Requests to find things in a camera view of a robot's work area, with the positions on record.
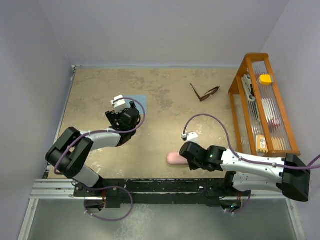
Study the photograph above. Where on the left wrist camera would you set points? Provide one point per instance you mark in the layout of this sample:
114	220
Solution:
119	104

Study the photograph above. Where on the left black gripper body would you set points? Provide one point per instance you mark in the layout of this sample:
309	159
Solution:
112	116

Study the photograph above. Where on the brown sunglasses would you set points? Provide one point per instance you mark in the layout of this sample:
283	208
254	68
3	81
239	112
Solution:
209	93

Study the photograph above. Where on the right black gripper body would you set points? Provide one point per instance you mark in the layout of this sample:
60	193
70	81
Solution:
194	165

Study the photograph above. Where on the pink glasses case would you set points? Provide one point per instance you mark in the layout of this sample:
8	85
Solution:
175	159

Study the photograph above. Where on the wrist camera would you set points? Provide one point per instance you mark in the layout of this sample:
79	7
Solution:
190	137
119	104

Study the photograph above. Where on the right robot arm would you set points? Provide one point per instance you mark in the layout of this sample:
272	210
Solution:
287	175

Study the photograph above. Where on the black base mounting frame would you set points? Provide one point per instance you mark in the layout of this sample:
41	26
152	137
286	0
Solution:
211	192

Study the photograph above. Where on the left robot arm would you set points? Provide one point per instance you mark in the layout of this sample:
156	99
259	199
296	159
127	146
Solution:
70	152

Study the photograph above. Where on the yellow tape measure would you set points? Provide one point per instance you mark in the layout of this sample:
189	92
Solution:
266	79

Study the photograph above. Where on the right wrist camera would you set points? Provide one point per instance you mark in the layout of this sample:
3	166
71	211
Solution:
190	137

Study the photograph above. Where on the white stapler tool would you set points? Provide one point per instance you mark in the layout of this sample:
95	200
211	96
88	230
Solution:
248	88

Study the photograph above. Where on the blue tape patch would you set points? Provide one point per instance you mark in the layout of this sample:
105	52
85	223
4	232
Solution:
142	99

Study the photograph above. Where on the orange wooden shelf rack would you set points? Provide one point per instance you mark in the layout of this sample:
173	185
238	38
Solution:
252	118

